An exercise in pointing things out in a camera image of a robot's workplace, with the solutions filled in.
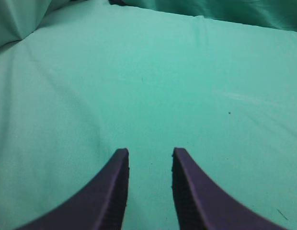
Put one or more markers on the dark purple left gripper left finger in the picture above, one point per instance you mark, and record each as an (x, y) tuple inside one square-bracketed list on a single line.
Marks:
[(99, 205)]

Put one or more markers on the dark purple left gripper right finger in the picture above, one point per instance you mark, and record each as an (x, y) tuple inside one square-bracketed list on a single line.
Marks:
[(201, 204)]

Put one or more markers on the green table cloth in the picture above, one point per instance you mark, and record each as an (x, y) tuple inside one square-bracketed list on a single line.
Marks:
[(96, 77)]

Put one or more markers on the green backdrop curtain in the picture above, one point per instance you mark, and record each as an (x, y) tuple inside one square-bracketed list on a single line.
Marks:
[(19, 18)]

